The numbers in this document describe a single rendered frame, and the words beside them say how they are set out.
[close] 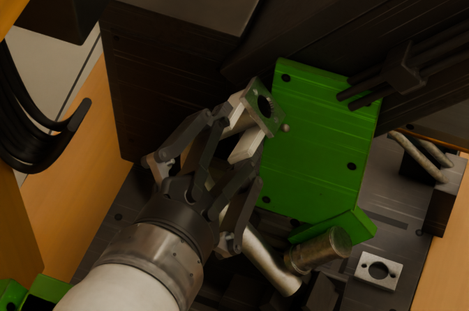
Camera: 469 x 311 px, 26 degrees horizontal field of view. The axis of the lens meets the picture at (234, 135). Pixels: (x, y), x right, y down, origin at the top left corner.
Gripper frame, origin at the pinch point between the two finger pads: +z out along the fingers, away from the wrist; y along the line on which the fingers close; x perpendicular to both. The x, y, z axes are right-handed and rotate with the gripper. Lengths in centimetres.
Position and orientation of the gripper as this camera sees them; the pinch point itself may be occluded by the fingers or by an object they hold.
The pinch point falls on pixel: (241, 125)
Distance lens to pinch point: 105.3
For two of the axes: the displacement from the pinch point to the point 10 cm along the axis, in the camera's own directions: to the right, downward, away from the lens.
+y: -5.7, -7.5, -3.2
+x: -7.4, 3.0, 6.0
